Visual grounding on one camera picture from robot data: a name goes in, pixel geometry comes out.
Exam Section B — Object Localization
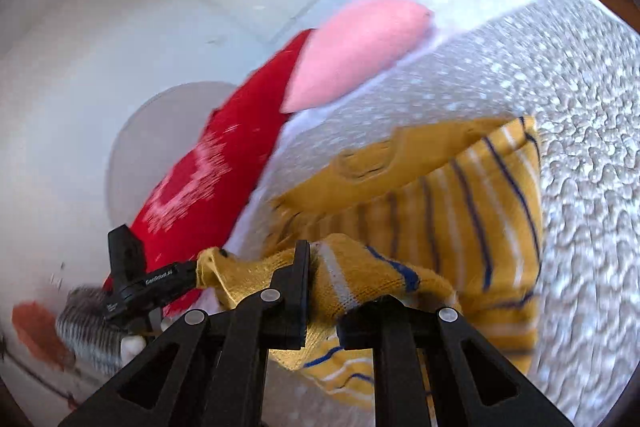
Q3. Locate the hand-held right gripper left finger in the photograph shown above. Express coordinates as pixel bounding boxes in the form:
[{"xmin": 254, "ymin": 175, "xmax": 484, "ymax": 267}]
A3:
[{"xmin": 57, "ymin": 239, "xmax": 312, "ymax": 427}]

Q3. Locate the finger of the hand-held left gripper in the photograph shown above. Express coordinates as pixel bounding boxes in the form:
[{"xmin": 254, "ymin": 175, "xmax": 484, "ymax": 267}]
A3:
[{"xmin": 170, "ymin": 260, "xmax": 201, "ymax": 297}]

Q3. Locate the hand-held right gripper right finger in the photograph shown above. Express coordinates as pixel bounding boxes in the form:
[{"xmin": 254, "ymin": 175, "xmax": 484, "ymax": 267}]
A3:
[{"xmin": 336, "ymin": 296, "xmax": 576, "ymax": 427}]

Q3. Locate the yellow striped knit sweater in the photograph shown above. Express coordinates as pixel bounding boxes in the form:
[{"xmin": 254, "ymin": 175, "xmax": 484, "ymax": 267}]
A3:
[{"xmin": 196, "ymin": 115, "xmax": 543, "ymax": 410}]

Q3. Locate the person's left forearm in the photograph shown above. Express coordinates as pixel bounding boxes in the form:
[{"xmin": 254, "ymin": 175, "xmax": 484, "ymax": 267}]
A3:
[{"xmin": 54, "ymin": 286, "xmax": 132, "ymax": 377}]

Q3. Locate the red knit garment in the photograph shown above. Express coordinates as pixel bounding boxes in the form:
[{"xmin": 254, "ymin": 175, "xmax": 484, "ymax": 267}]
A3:
[{"xmin": 102, "ymin": 29, "xmax": 317, "ymax": 323}]

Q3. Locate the orange cloth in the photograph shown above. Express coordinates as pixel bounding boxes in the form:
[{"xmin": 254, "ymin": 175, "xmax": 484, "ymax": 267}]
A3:
[{"xmin": 12, "ymin": 302, "xmax": 76, "ymax": 370}]

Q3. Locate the white round object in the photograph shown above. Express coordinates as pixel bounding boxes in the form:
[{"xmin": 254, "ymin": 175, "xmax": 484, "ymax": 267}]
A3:
[{"xmin": 104, "ymin": 81, "xmax": 242, "ymax": 228}]

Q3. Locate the pink garment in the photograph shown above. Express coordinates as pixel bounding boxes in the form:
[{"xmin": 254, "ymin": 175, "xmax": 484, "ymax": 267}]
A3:
[{"xmin": 280, "ymin": 0, "xmax": 435, "ymax": 114}]

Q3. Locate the white textured blanket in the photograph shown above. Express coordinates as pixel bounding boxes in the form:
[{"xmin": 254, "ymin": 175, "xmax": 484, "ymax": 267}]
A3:
[{"xmin": 190, "ymin": 0, "xmax": 640, "ymax": 427}]

